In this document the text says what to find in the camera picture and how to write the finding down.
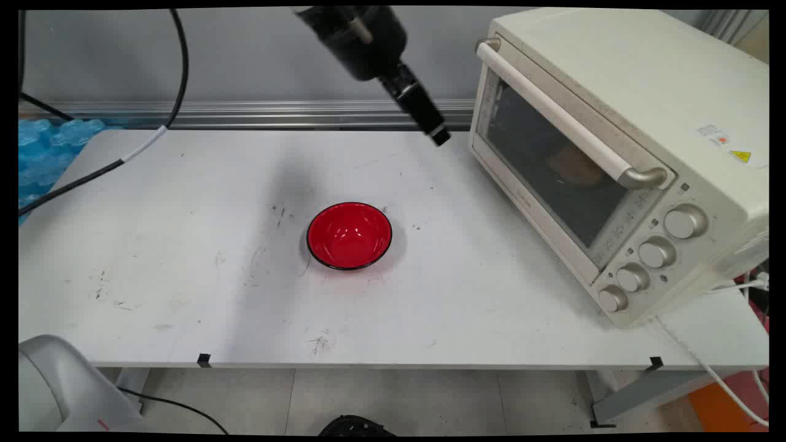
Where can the yellow warning sticker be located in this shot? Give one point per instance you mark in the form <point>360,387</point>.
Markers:
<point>741,156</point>

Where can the orange box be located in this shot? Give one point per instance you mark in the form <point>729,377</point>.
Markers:
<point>724,405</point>

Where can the aluminium profile rail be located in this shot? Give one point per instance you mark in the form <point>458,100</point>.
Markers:
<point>258,114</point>

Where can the black tape mark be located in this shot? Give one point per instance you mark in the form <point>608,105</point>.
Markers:
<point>656,363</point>
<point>204,360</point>

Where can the red bowl with black rim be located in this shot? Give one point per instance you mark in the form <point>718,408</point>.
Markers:
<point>349,235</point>

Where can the cream toaster oven body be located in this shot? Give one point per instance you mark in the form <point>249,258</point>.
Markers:
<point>651,80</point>

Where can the black round floor object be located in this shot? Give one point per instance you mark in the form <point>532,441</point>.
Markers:
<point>356,426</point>

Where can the blue bubble wrap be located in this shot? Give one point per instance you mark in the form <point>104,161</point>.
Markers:
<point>46,153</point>

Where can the grey table leg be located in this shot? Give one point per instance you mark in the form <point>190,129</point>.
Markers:
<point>645,396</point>

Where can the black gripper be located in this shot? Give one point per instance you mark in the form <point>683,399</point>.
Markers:
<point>359,40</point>

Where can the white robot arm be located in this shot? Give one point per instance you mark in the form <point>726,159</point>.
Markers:
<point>58,387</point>

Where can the large silver oven knob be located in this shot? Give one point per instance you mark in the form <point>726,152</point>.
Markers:
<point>684,221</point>

